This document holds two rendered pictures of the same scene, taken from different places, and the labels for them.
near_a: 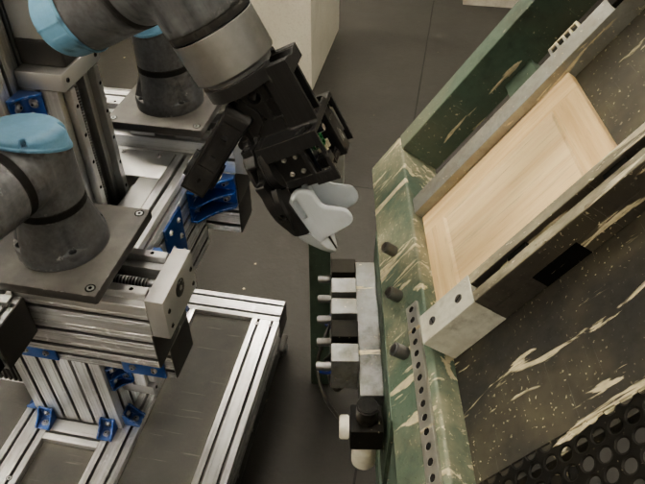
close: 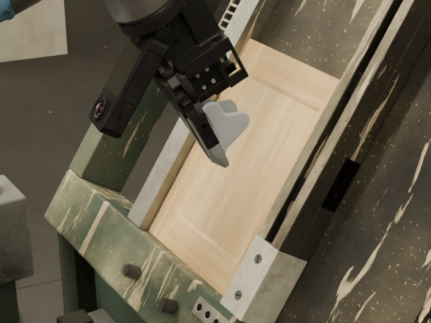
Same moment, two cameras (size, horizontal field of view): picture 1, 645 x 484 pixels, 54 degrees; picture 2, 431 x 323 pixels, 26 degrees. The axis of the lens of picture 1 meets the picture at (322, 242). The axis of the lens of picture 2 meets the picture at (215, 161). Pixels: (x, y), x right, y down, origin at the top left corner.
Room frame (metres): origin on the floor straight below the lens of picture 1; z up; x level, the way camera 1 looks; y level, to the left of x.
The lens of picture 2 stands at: (-0.30, 0.52, 1.76)
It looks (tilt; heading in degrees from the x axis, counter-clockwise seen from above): 25 degrees down; 327
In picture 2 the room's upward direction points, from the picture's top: straight up
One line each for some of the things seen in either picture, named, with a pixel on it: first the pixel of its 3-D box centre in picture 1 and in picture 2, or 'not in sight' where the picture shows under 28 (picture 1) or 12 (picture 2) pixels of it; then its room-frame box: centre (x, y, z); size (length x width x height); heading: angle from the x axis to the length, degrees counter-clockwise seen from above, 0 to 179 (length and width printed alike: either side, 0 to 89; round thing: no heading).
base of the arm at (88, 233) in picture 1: (56, 218); not in sight; (0.81, 0.44, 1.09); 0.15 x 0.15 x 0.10
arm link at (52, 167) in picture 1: (31, 161); not in sight; (0.80, 0.44, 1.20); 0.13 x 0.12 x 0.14; 156
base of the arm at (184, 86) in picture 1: (167, 80); not in sight; (1.30, 0.35, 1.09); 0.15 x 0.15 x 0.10
